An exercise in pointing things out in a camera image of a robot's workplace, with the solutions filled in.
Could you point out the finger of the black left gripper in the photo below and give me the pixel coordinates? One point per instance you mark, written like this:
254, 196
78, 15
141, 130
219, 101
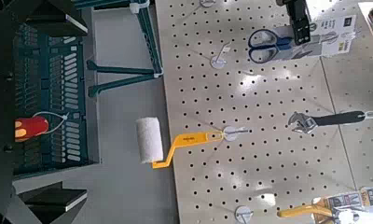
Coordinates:
299, 21
284, 2

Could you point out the teal plastic crate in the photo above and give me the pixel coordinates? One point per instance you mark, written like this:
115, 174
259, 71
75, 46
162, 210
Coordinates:
44, 77

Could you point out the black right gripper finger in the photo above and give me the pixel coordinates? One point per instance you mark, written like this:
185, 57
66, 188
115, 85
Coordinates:
62, 20
57, 199

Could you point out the blue scissors with card packaging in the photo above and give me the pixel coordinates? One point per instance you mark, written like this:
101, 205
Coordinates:
330, 48

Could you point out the yellow pliers in packaging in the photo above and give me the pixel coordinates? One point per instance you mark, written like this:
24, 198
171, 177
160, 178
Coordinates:
299, 211

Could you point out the white zip tie loop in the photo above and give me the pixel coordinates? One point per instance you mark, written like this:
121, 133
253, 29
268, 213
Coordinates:
63, 117

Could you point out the beige pegboard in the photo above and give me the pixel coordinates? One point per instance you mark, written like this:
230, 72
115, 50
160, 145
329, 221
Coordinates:
268, 102

